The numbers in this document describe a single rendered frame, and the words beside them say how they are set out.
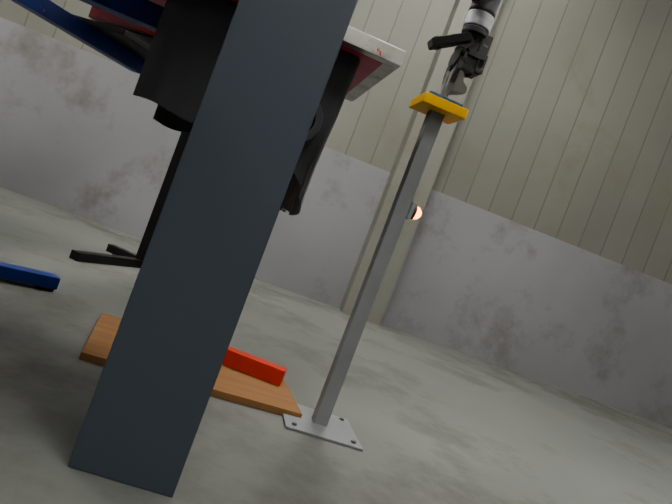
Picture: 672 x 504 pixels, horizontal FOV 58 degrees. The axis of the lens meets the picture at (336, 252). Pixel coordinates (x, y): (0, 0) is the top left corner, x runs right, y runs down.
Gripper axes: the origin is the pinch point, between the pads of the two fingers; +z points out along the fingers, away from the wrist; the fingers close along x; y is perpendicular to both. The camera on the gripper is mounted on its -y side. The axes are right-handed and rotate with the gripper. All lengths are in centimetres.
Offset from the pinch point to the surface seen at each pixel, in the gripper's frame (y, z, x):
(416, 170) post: -0.1, 21.9, -2.0
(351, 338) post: 0, 71, -2
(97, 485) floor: -49, 98, -63
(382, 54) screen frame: -22.5, 1.6, -17.2
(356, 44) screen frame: -29.2, 1.9, -17.2
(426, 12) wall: 46, -134, 287
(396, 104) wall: 49, -62, 287
